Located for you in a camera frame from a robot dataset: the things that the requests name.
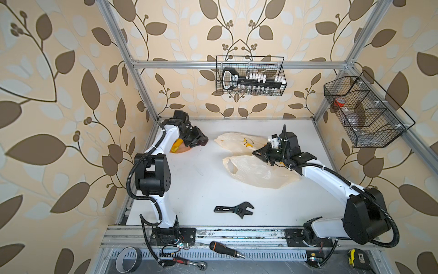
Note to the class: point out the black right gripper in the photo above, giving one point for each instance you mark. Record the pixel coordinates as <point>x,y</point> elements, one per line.
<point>264,155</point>

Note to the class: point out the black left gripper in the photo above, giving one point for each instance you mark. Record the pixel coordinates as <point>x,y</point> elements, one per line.
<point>198,136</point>

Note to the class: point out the banana print plastic bag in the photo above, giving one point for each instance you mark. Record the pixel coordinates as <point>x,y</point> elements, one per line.
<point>247,168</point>

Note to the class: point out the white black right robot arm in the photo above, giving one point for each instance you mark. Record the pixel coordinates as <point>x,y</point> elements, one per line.
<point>365,219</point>

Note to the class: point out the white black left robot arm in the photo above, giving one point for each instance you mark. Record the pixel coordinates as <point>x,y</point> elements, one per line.
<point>150,177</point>

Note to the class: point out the pink fruit plate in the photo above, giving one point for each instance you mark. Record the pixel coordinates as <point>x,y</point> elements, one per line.
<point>187,148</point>

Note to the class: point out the black adjustable wrench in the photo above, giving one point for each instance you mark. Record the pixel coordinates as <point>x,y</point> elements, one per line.
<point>241,210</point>

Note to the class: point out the socket set holder black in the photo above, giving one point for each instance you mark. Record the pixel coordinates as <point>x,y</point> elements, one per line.
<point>231,80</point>

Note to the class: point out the clear bottle red cap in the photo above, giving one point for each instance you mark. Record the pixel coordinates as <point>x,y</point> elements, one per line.
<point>349,118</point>

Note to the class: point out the black orange screwdriver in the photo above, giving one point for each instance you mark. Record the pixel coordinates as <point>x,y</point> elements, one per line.
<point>222,249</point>

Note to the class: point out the yellow black tape measure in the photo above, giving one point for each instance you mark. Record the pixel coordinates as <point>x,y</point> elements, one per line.
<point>359,259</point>

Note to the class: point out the black tape roll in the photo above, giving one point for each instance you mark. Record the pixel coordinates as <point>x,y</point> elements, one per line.
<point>128,260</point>

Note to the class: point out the black wire basket back wall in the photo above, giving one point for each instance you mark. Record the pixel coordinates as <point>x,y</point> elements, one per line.
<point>271,66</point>

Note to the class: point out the black wire basket wall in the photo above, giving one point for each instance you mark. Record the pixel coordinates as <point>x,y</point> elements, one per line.
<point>271,66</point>
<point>381,114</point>

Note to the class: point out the black wire basket right wall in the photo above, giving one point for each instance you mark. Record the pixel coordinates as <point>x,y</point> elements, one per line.
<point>381,114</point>

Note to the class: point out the red handled ratchet wrench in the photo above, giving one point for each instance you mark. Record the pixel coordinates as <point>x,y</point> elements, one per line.
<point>200,265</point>

